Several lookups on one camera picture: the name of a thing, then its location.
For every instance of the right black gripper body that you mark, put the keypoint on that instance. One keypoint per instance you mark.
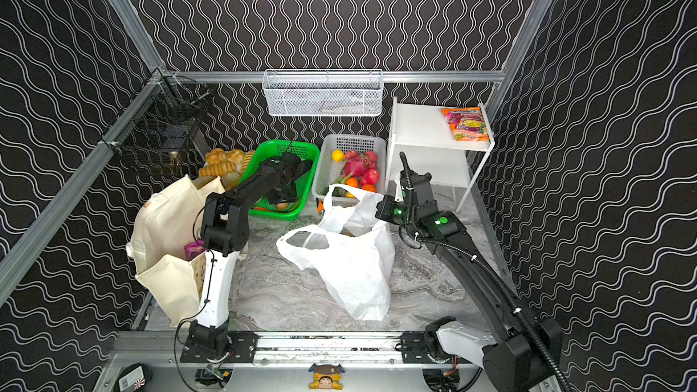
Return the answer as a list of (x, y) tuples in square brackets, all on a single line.
[(408, 178)]

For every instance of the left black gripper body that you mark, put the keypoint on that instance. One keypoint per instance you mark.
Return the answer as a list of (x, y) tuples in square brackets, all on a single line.
[(285, 187)]

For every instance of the white plastic grocery bag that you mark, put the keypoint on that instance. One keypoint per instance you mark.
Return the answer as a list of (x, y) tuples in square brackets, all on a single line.
[(352, 250)]

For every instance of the cream canvas tote bag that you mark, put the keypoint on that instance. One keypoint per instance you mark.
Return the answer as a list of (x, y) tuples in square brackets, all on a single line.
[(169, 222)]

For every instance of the purple snack bag shelf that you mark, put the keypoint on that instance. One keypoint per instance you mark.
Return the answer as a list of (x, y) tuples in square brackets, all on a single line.
[(193, 250)]

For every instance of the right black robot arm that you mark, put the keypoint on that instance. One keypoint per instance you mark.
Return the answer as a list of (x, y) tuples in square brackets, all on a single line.
[(519, 351)]

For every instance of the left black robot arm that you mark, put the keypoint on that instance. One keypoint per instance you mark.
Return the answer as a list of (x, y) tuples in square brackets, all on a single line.
[(225, 232)]

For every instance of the red apple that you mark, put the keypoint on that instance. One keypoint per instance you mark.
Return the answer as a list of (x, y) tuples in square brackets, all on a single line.
[(371, 177)]

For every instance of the white plastic fruit basket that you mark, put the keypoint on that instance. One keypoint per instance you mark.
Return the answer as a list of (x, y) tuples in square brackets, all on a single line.
[(330, 172)]

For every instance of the orange fruit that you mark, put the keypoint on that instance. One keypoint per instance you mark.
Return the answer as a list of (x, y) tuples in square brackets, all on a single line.
[(352, 182)]

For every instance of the green plastic basket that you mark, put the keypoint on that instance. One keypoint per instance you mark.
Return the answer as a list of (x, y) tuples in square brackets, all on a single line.
[(274, 163)]

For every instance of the pink dragon fruit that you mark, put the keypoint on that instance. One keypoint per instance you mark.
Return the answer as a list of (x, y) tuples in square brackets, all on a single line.
[(357, 164)]

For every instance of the yellow lemon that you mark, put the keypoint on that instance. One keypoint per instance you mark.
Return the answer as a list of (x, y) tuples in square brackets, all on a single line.
[(338, 156)]

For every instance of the white two-tier shelf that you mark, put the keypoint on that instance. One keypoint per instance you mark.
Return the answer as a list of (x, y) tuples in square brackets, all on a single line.
[(420, 132)]

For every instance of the orange candy bag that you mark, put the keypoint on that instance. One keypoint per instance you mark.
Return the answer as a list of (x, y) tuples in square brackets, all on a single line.
[(466, 124)]

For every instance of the cartoon figure sticker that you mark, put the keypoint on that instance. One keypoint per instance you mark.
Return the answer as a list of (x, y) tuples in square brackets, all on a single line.
[(326, 377)]

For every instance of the white wire wall basket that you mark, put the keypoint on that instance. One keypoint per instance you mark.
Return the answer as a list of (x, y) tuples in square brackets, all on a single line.
[(323, 92)]

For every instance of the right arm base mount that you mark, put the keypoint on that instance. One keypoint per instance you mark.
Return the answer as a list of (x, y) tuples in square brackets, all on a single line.
[(441, 341)]

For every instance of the black wire wall basket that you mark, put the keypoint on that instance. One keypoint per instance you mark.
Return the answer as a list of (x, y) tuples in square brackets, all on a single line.
[(164, 138)]

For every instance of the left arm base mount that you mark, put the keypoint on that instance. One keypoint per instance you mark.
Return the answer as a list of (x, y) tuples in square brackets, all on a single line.
[(216, 345)]

